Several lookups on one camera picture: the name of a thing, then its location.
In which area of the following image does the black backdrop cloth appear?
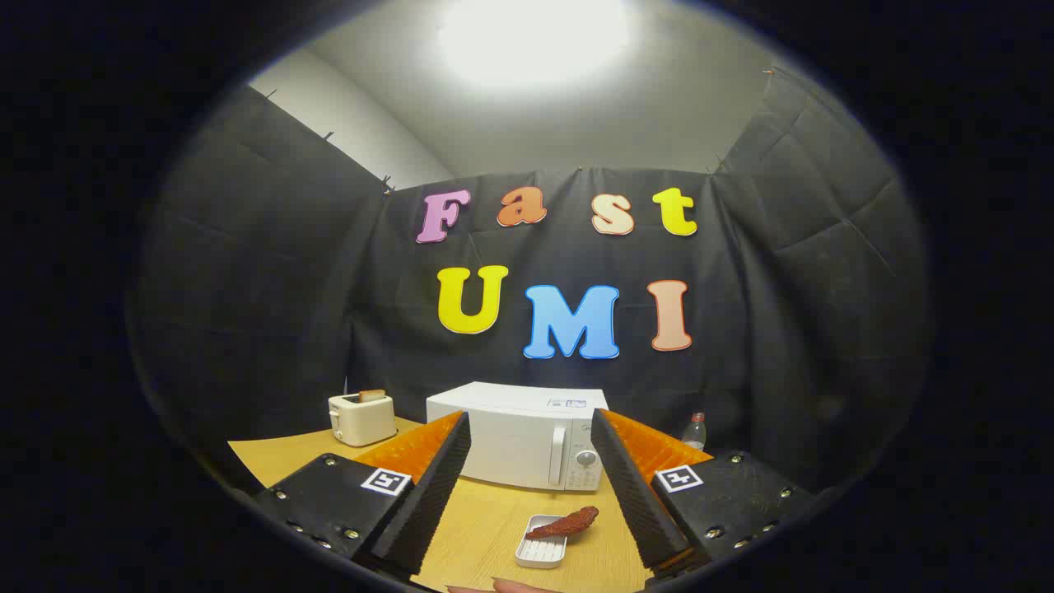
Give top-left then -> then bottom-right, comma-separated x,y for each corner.
128,66 -> 931,495

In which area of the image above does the reddish-brown meat piece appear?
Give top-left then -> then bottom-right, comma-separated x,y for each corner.
525,506 -> 600,541

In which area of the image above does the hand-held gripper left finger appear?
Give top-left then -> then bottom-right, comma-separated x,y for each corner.
251,409 -> 473,577

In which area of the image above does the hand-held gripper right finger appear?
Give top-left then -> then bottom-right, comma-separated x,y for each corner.
590,408 -> 816,581

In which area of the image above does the white toaster oven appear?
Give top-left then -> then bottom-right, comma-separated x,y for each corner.
426,381 -> 610,493

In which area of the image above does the small white rectangular dish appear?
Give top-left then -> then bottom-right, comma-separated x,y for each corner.
515,515 -> 571,570

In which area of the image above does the cream bread toaster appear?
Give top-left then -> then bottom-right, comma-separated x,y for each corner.
328,394 -> 398,447

